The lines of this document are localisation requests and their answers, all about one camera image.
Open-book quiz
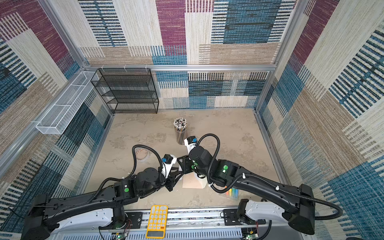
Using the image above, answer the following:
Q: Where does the metal cup of pencils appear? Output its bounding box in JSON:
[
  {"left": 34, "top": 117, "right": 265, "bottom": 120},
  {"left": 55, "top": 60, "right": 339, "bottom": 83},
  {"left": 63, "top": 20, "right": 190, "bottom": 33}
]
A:
[{"left": 174, "top": 117, "right": 188, "bottom": 145}]

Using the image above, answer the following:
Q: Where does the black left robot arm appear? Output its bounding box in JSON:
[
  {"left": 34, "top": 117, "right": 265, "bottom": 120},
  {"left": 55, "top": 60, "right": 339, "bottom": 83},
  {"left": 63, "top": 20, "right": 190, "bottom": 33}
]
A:
[{"left": 21, "top": 145, "right": 185, "bottom": 240}]

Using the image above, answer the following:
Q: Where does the white wire mesh basket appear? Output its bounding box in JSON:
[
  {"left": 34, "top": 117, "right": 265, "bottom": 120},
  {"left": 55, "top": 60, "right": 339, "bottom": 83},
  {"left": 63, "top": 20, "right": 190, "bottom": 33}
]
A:
[{"left": 36, "top": 71, "right": 95, "bottom": 135}]

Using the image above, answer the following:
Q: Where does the aluminium front rail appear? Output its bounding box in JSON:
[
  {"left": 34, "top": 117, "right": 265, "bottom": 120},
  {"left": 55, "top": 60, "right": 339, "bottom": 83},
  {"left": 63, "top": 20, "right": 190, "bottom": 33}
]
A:
[{"left": 53, "top": 199, "right": 290, "bottom": 233}]

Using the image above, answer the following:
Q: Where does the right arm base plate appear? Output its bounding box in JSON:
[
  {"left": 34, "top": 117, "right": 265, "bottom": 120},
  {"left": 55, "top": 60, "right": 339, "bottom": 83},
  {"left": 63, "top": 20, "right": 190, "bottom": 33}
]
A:
[{"left": 220, "top": 209, "right": 256, "bottom": 226}]

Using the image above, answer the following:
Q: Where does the black wire shelf rack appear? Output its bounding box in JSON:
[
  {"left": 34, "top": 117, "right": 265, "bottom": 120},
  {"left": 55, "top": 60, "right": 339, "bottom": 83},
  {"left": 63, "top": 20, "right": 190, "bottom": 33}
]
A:
[{"left": 91, "top": 68, "right": 159, "bottom": 114}]

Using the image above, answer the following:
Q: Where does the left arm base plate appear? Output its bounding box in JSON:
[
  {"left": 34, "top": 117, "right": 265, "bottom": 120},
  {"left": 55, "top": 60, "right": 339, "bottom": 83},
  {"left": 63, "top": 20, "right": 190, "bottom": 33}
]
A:
[{"left": 99, "top": 212, "right": 143, "bottom": 231}]

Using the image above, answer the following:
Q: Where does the white tape roll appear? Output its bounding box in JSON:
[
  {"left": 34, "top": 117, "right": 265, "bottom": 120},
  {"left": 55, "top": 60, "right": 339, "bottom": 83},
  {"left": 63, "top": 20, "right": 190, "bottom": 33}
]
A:
[{"left": 135, "top": 148, "right": 150, "bottom": 163}]

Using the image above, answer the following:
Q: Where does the yellow calculator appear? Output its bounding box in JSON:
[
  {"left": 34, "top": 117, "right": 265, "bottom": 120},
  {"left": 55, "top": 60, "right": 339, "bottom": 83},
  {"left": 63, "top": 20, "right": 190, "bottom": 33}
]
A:
[{"left": 146, "top": 205, "right": 169, "bottom": 239}]

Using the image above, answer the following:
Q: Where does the pack of coloured highlighters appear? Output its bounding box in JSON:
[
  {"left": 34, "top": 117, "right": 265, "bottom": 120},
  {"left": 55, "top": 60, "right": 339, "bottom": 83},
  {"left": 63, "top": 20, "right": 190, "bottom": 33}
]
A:
[{"left": 224, "top": 188, "right": 239, "bottom": 201}]

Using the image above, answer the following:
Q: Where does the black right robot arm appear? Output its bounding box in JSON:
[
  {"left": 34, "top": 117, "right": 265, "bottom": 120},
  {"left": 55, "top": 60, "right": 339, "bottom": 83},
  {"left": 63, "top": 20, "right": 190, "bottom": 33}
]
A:
[{"left": 184, "top": 134, "right": 343, "bottom": 235}]

